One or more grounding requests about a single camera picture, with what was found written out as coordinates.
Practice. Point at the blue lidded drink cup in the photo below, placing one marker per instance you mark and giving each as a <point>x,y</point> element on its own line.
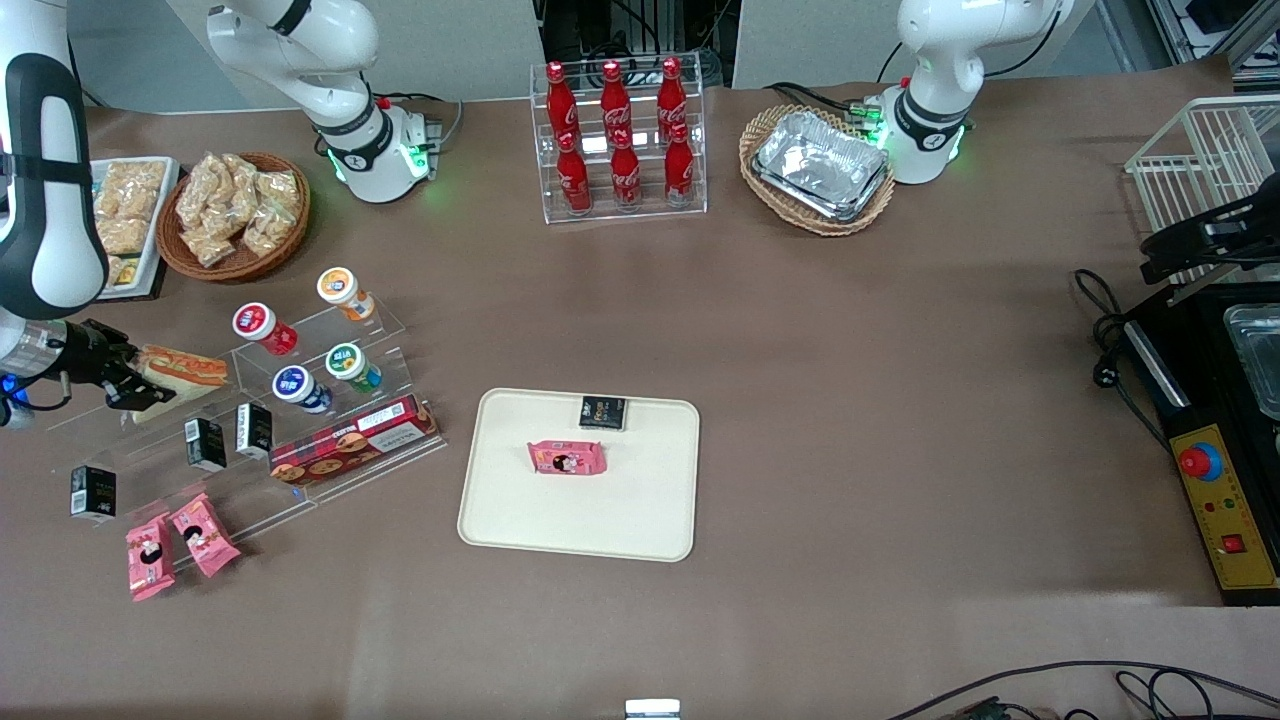
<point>298,388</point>

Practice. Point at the clear acrylic tiered stand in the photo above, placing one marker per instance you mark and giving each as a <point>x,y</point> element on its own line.
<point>300,500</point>

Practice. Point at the green lidded drink cup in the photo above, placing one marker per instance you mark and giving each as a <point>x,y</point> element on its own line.
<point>352,365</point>

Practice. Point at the black sealing machine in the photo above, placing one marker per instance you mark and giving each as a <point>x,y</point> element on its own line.
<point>1200,400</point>

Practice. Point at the steel machine tray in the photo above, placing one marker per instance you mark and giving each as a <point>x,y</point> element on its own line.
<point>1258,350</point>

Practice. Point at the small black box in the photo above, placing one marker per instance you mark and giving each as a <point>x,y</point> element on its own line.
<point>205,445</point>
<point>93,493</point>
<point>602,412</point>
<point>254,430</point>

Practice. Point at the aluminium foil tray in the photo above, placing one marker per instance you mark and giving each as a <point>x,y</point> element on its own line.
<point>850,214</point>
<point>820,160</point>

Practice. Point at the red cookie box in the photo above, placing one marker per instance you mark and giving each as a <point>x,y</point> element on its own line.
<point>350,443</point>

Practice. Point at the clear bag of crackers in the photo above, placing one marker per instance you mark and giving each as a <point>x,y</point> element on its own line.
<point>200,190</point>
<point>208,246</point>
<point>232,215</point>
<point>280,188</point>
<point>238,175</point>
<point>266,232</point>

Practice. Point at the orange lidded drink cup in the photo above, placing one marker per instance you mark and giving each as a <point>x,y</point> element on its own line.
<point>345,292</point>

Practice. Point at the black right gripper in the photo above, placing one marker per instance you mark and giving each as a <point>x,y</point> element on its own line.
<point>88,356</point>

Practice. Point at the pink snack packet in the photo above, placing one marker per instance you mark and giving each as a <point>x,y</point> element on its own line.
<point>567,458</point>
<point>205,537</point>
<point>149,558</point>

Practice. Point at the red lidded drink cup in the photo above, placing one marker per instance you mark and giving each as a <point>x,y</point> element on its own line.
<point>262,327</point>

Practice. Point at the cream plastic tray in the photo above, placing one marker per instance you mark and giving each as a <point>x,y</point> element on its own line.
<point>580,510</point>

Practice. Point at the triangular sandwich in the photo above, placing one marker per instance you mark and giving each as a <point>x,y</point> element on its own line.
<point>190,370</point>

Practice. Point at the clear acrylic bottle rack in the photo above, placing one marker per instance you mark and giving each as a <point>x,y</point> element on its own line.
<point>645,215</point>

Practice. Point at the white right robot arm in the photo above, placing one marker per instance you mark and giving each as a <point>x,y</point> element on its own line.
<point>50,200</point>

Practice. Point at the red cola bottle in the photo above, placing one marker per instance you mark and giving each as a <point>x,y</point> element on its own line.
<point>671,95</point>
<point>574,180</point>
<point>614,98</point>
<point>626,176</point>
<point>679,168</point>
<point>560,100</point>

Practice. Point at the dark brown wicker basket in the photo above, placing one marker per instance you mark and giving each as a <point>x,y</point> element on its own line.
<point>240,265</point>

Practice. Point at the black background equipment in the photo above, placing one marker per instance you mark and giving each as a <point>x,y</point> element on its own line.
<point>600,30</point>

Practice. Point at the yellow snack packet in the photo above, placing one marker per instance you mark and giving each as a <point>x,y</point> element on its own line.
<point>129,272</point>

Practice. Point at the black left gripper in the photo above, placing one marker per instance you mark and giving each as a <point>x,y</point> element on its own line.
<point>1190,243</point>

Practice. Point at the light tan wicker basket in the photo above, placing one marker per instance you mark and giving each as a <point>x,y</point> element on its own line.
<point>760,140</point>

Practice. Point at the clear bag of crisps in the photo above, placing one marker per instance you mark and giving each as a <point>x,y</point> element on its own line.
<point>115,270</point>
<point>135,185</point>
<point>125,236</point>

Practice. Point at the red emergency stop button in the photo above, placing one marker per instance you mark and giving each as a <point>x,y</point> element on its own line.
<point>1198,461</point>

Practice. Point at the white rectangular snack tray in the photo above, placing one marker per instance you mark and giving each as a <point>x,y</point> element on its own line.
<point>160,230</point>

